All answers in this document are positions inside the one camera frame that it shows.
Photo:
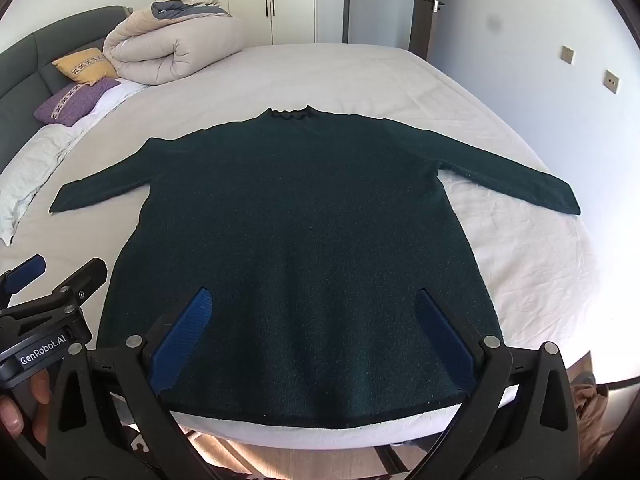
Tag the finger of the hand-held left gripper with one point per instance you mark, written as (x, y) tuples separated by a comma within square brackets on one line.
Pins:
[(27, 269), (82, 275)]

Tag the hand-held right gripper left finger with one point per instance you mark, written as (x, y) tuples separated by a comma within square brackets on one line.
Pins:
[(186, 337)]

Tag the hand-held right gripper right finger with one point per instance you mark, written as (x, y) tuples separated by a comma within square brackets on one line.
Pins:
[(445, 335)]

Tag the dark green sweater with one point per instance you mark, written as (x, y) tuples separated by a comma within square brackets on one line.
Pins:
[(300, 230)]

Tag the person's left hand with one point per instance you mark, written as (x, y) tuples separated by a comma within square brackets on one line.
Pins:
[(15, 412)]

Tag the white crinkled pillow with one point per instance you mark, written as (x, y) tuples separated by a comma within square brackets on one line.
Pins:
[(30, 170)]

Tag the brown cloth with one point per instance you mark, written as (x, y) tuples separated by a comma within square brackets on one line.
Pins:
[(590, 395)]

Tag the purple patterned pillow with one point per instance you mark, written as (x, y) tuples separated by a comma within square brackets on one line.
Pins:
[(70, 102)]

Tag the white smooth pillow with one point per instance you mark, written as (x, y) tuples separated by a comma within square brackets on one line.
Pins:
[(122, 92)]

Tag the yellow patterned pillow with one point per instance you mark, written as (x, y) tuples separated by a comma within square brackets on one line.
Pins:
[(82, 66)]

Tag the dark grey headboard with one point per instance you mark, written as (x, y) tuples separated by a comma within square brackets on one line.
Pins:
[(25, 60)]

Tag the folded beige duvet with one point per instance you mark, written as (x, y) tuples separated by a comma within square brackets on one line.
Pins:
[(165, 45)]

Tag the bed with white sheet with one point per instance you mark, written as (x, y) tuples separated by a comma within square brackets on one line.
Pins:
[(350, 80)]

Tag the brown door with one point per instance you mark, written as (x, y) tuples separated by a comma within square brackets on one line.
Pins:
[(431, 30)]

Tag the cream wardrobe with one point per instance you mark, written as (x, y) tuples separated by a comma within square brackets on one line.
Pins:
[(225, 0)]

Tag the brass wall switch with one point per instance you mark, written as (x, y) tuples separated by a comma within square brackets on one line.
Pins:
[(566, 54), (611, 81)]

